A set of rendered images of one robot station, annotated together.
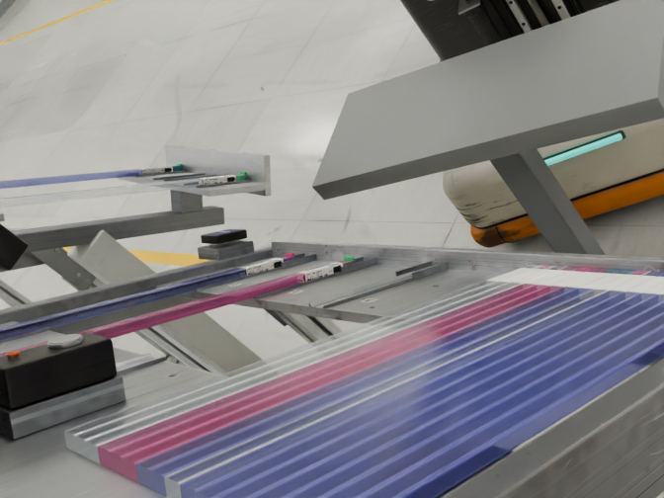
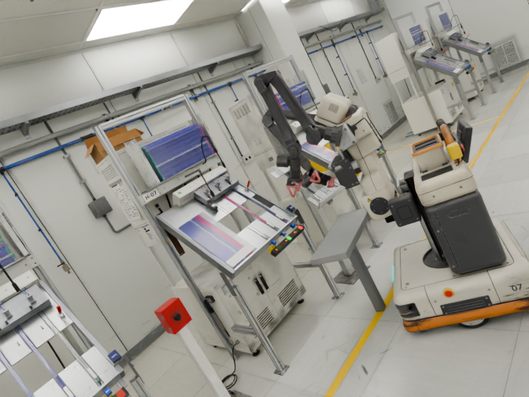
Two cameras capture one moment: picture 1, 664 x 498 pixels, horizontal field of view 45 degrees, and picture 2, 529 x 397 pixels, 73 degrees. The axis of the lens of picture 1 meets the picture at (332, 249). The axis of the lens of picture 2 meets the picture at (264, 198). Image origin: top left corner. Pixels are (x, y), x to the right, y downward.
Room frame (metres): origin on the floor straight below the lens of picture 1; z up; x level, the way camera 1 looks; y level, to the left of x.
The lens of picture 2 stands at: (0.27, -2.35, 1.40)
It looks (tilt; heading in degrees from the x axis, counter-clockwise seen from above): 10 degrees down; 77
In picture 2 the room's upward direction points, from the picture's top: 28 degrees counter-clockwise
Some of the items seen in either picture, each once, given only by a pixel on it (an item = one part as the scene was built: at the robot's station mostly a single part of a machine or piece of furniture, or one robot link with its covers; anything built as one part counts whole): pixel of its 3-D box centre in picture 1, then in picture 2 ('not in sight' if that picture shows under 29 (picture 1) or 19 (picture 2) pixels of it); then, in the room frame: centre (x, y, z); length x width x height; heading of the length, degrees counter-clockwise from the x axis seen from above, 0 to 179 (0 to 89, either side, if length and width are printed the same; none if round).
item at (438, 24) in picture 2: not in sight; (445, 54); (6.08, 3.46, 0.95); 1.36 x 0.82 x 1.90; 118
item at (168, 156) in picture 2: not in sight; (177, 152); (0.48, 0.39, 1.52); 0.51 x 0.13 x 0.27; 28
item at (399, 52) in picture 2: not in sight; (419, 72); (4.79, 2.80, 0.95); 1.36 x 0.82 x 1.90; 118
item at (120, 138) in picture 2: not in sight; (129, 134); (0.24, 0.60, 1.82); 0.68 x 0.30 x 0.20; 28
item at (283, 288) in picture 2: not in sight; (241, 292); (0.37, 0.47, 0.31); 0.70 x 0.65 x 0.62; 28
